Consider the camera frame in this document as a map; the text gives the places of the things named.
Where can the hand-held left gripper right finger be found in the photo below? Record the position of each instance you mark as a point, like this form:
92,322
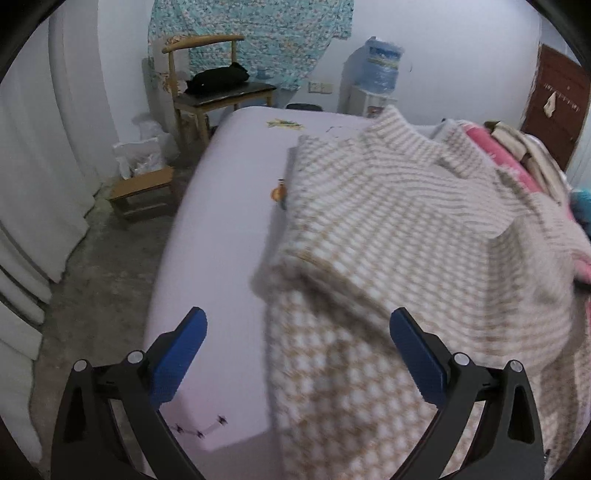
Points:
418,360

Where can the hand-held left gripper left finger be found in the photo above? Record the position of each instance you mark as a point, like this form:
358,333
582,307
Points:
178,360

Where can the beige white houndstooth sweater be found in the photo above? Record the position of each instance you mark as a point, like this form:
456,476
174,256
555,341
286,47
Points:
392,221

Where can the beige clothes pile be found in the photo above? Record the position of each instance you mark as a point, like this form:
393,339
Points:
531,147

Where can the small wooden stool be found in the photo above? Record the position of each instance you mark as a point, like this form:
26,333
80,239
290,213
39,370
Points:
143,182

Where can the pink floral blanket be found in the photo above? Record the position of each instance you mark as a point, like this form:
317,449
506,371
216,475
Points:
521,170

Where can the white plastic bags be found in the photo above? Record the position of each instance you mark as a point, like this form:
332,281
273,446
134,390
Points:
145,143

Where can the white curtain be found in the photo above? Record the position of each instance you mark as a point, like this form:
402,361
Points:
41,161

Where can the white water dispenser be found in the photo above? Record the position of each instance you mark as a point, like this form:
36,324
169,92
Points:
364,104

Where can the brown wooden door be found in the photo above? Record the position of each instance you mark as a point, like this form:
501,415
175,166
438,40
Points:
558,124

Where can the black bag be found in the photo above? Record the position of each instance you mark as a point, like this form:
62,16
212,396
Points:
217,78

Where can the small cloth door hanging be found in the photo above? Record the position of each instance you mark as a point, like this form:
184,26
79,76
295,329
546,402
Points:
549,105

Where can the wooden chair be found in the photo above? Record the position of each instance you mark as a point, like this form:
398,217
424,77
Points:
203,44

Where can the teal floral hanging cloth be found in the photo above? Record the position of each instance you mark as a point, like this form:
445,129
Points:
258,27

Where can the wall socket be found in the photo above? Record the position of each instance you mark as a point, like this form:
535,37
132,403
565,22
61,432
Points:
321,88

